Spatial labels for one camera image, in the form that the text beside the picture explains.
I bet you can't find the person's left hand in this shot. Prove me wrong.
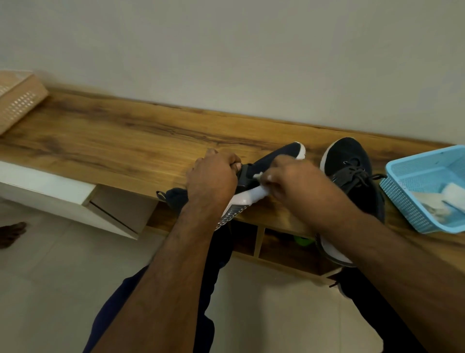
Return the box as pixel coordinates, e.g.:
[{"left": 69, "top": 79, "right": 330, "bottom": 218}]
[{"left": 185, "top": 148, "right": 243, "bottom": 219}]

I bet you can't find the person's right hand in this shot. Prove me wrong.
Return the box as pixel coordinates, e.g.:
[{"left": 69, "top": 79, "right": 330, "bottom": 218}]
[{"left": 260, "top": 154, "right": 360, "bottom": 237}]

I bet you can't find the used wipe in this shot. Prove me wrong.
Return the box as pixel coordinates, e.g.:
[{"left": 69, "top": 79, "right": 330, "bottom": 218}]
[{"left": 412, "top": 192, "right": 453, "bottom": 223}]

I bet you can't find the person's left forearm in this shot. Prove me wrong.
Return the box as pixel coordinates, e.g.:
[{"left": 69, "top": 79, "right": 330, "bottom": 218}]
[{"left": 91, "top": 207, "right": 226, "bottom": 353}]

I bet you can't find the person's right forearm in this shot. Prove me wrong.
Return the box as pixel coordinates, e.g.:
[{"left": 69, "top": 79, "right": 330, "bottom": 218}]
[{"left": 326, "top": 214, "right": 465, "bottom": 353}]

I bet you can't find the blue plastic basket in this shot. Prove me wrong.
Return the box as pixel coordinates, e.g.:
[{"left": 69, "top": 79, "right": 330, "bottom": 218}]
[{"left": 379, "top": 144, "right": 465, "bottom": 235}]

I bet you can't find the wooden table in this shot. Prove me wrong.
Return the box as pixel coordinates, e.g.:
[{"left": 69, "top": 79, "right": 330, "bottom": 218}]
[{"left": 0, "top": 89, "right": 465, "bottom": 284}]

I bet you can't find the white drawer unit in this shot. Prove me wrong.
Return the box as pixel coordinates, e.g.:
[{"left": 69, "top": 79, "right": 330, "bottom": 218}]
[{"left": 0, "top": 160, "right": 159, "bottom": 240}]

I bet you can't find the beige perforated basket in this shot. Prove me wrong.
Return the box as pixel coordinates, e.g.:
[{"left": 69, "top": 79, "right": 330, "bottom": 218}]
[{"left": 0, "top": 70, "right": 49, "bottom": 136}]

